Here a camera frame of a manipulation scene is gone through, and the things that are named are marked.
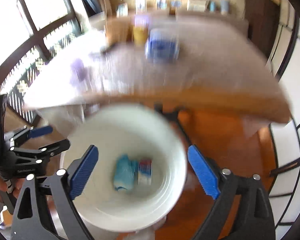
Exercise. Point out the small teal cup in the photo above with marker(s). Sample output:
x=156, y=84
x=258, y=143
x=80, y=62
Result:
x=212, y=6

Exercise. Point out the grey blue cylinder speaker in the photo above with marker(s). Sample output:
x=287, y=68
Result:
x=224, y=7

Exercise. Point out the brown cardboard box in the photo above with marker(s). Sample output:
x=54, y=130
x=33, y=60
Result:
x=119, y=30

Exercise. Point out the stack of books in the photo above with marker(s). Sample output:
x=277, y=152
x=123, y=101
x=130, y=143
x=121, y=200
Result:
x=197, y=5

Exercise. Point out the photo frame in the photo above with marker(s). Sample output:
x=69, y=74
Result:
x=140, y=6
x=161, y=4
x=122, y=10
x=175, y=4

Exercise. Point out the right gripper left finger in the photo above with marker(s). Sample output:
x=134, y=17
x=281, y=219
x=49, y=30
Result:
x=32, y=218

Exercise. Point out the white trash bin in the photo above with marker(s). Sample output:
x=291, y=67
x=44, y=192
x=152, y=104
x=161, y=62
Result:
x=140, y=133

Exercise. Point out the photo frame far left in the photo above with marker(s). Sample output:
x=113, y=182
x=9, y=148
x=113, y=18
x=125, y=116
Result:
x=122, y=10

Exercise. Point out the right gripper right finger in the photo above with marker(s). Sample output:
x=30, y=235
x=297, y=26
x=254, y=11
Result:
x=241, y=207

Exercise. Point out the purple ribbed plastic cup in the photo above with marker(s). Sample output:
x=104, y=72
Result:
x=81, y=74

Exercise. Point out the dark wooden cabinet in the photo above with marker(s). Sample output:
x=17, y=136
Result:
x=263, y=17

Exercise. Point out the purple hair roller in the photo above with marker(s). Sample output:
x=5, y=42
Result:
x=141, y=21

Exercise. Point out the red white small packet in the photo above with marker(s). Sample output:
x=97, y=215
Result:
x=145, y=172

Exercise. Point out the blue white tissue pack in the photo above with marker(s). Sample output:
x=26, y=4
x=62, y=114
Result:
x=162, y=46

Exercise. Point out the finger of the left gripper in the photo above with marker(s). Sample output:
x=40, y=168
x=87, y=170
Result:
x=39, y=132

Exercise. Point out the yellow plastic cap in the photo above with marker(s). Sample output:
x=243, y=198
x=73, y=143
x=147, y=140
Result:
x=140, y=35

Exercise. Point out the person left hand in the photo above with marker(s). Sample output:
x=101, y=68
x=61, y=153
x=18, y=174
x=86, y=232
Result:
x=17, y=187

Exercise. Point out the teal crumpled trash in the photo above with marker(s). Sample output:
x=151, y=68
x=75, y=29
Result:
x=125, y=172

